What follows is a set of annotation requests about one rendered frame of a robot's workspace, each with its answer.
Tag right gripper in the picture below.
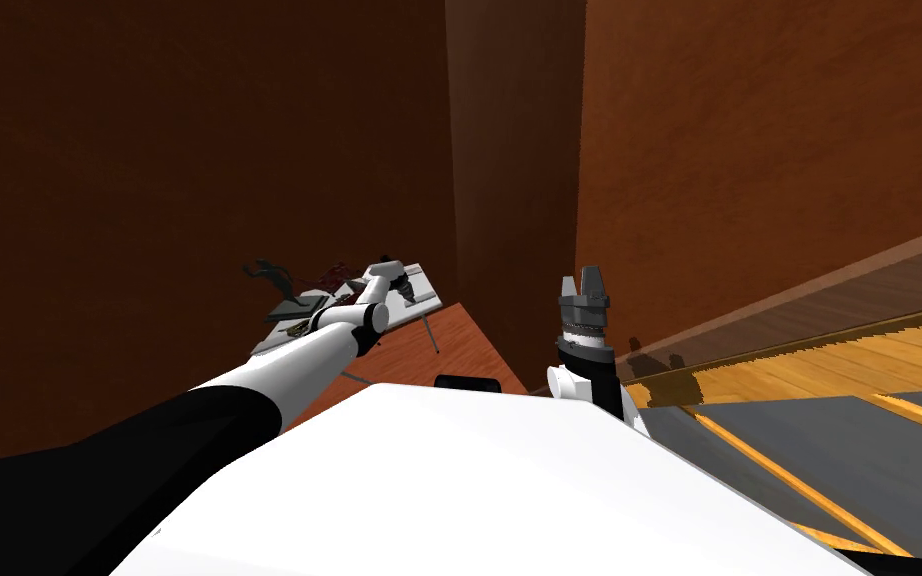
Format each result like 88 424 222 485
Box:
557 266 613 331

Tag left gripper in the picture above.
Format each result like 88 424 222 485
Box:
390 268 419 305

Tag grey folding table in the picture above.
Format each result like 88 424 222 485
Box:
248 260 445 387

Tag dark red object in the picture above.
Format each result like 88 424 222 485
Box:
318 261 365 299

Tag dark figurine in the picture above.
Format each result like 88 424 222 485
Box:
242 257 331 323

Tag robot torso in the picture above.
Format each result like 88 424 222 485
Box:
108 373 872 576

